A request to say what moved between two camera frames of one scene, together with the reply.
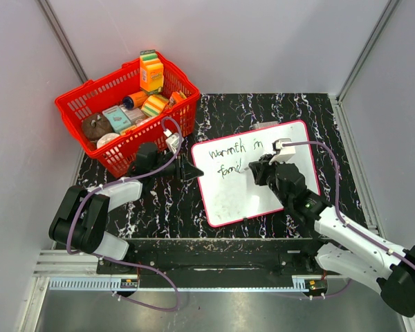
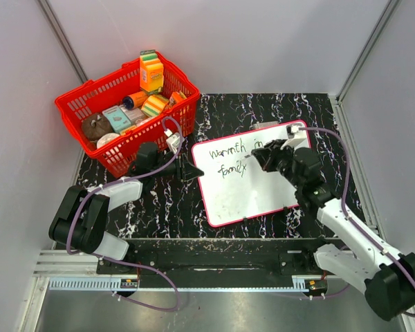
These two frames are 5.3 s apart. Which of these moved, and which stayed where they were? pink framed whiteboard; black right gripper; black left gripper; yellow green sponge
Moved: black right gripper
Stayed: yellow green sponge; pink framed whiteboard; black left gripper
